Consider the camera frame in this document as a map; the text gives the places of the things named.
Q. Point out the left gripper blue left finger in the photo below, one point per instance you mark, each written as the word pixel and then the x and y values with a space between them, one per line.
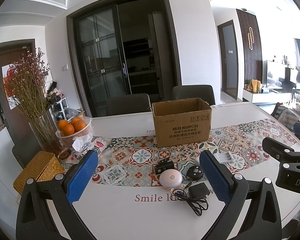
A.
pixel 79 175

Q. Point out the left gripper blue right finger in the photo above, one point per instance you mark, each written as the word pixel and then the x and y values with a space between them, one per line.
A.
pixel 218 175

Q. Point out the white battery charger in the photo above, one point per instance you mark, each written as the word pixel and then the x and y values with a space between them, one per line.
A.
pixel 223 158

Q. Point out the black round cable reel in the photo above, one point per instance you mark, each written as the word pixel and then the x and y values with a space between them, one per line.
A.
pixel 194 173

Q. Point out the black power adapter with cable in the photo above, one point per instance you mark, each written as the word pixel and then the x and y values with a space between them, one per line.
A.
pixel 195 196

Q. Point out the pink round night light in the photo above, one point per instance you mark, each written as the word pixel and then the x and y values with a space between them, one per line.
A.
pixel 170 179

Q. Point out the black smart watch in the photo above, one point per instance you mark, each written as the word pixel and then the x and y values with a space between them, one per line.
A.
pixel 163 165

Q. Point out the woven yellow tissue box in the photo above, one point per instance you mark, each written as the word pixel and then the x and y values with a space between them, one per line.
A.
pixel 43 167

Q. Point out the patterned cloth pouch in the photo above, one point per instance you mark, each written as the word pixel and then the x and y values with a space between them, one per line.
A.
pixel 97 144

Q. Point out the white fruit basket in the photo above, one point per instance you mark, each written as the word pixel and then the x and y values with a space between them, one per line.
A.
pixel 68 141

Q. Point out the orange fruit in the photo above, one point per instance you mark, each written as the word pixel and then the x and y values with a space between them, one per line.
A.
pixel 78 125
pixel 67 130
pixel 62 124

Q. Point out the patterned tile table runner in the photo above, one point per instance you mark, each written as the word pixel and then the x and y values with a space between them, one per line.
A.
pixel 130 161

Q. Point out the brown cardboard box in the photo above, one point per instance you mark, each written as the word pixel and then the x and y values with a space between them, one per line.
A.
pixel 179 122

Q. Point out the white shoe shelf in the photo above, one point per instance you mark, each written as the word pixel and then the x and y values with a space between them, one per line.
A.
pixel 58 109

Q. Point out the dark chair right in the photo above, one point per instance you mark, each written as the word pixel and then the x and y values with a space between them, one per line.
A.
pixel 204 92

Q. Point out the dark chair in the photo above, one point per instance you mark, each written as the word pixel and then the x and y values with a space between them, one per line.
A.
pixel 204 92
pixel 128 104

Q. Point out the dark chair left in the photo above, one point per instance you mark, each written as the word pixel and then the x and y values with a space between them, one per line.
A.
pixel 128 104

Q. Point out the glass vase dried flowers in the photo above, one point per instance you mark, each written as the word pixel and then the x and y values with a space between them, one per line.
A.
pixel 28 87

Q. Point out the black glass sliding door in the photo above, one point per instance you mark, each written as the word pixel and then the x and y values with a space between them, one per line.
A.
pixel 123 47

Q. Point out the brown entrance door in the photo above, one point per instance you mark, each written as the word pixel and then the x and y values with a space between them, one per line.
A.
pixel 10 115

